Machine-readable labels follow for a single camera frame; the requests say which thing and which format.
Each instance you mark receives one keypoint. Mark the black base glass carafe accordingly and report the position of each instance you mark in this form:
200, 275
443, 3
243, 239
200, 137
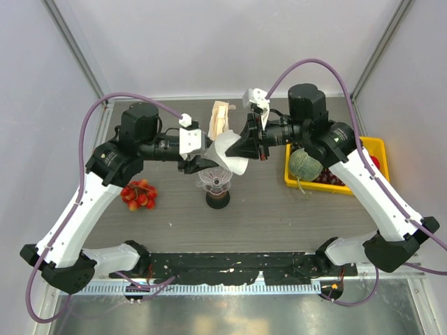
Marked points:
217, 197

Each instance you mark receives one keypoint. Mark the stack of paper filters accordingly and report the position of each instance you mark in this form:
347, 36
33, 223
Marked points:
219, 120

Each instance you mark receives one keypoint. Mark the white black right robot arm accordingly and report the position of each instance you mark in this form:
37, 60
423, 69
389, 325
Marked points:
400, 229

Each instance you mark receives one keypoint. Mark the yellow plastic fruit tray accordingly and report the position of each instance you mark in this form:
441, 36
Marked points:
375, 146

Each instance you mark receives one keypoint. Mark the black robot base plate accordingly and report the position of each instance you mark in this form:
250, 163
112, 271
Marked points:
278, 268

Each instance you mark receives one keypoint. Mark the red cherry bunch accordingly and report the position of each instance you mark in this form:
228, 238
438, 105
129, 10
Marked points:
139, 194

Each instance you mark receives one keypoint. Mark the clear plastic coffee dripper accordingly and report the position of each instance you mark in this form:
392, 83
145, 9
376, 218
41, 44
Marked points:
214, 180

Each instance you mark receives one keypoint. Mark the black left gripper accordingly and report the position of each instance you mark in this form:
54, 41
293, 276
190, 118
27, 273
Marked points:
195, 164

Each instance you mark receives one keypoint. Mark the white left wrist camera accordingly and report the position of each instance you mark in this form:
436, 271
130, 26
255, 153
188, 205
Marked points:
192, 140

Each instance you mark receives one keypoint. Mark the white slotted cable duct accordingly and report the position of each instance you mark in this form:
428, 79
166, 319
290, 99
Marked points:
121, 287

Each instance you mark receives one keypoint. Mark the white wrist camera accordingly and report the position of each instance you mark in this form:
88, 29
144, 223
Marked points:
258, 97
192, 140

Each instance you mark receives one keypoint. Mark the green netted melon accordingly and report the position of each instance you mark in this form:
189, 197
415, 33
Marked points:
303, 167

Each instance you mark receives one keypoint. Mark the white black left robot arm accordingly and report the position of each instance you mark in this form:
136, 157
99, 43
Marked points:
60, 256

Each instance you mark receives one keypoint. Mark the red apple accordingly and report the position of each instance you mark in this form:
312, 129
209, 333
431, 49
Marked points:
375, 162

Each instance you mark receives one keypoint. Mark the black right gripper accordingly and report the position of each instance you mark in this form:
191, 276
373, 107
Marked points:
250, 145

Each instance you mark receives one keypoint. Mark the red grape bunch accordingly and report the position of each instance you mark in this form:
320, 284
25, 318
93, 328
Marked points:
326, 177

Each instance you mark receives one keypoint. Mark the white paper coffee filter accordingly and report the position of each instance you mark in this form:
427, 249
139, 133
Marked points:
217, 153

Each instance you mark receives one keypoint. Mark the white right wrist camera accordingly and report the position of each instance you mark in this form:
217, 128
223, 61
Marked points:
258, 97

